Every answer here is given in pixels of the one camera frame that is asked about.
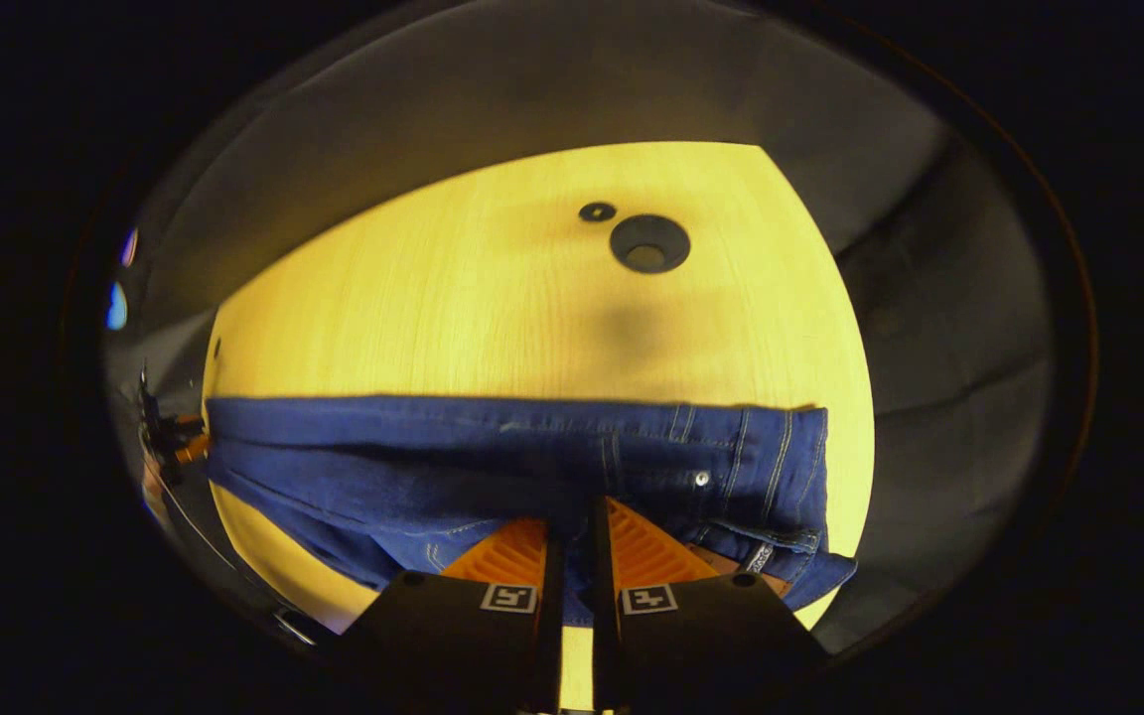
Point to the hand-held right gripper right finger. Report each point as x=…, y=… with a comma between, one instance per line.
x=604, y=616

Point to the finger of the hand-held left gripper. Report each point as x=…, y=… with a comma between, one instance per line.
x=193, y=444

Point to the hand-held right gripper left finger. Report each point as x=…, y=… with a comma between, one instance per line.
x=552, y=616

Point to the blue jeans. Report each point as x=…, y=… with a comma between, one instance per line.
x=433, y=447

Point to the large black round table grommet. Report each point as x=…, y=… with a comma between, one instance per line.
x=649, y=243

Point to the small black round table cap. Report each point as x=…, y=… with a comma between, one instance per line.
x=597, y=212

